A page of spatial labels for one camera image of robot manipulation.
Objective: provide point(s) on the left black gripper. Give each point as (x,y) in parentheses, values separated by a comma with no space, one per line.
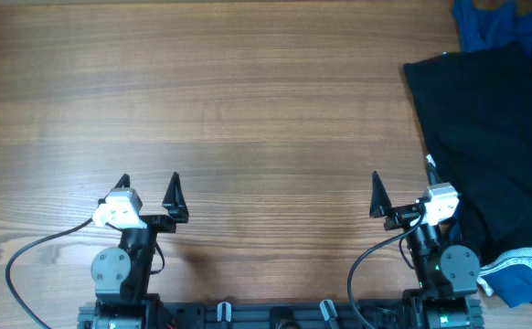
(175,203)

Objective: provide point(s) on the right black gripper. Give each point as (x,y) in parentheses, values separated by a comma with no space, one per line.
(406,217)

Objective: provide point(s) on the black garment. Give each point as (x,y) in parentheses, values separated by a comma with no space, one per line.
(475,113)

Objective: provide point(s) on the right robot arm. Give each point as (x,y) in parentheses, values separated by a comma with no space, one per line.
(446,271)

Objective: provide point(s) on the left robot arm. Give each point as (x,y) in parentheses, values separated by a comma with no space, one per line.
(122,273)

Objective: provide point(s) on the blue garment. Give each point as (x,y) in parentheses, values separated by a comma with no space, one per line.
(482,29)

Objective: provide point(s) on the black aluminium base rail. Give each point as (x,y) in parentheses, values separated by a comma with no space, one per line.
(324,314)

